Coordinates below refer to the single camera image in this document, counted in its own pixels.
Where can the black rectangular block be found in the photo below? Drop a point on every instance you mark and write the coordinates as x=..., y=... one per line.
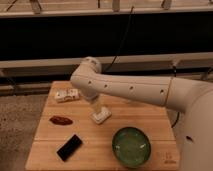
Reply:
x=69, y=147

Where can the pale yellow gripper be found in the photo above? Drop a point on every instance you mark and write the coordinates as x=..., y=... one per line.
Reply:
x=97, y=108

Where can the green bowl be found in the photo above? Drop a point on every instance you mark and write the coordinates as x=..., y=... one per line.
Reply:
x=131, y=147

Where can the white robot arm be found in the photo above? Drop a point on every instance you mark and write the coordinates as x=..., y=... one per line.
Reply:
x=193, y=98

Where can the white sponge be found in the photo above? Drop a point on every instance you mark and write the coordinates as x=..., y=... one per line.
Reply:
x=102, y=116

